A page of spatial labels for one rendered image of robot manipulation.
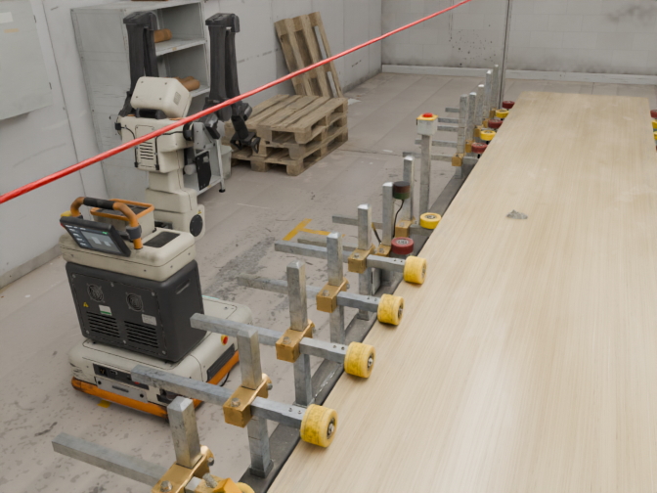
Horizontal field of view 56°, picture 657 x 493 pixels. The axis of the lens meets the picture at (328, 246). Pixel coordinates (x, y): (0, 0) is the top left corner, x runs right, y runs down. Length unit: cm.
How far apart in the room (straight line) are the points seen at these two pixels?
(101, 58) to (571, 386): 371
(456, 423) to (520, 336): 40
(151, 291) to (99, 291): 30
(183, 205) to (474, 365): 163
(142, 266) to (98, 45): 229
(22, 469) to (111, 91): 258
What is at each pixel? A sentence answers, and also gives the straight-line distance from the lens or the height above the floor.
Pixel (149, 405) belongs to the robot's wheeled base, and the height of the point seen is 11.
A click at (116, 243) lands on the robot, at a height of 87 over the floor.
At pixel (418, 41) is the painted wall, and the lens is 1009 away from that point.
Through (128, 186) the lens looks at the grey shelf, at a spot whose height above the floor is 34.
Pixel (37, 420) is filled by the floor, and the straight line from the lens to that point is 314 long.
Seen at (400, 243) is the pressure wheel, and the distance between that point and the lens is 221.
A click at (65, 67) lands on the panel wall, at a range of 458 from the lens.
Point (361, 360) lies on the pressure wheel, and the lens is 151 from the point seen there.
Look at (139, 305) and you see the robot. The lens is 268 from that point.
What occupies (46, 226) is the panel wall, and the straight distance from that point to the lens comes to 453.
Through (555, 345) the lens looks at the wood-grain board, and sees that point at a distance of 175.
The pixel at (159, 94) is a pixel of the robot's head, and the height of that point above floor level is 133.
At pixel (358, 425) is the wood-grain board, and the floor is 90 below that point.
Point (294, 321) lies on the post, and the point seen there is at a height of 100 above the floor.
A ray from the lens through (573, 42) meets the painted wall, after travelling 974.
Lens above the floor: 187
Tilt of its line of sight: 26 degrees down
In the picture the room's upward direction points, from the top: 2 degrees counter-clockwise
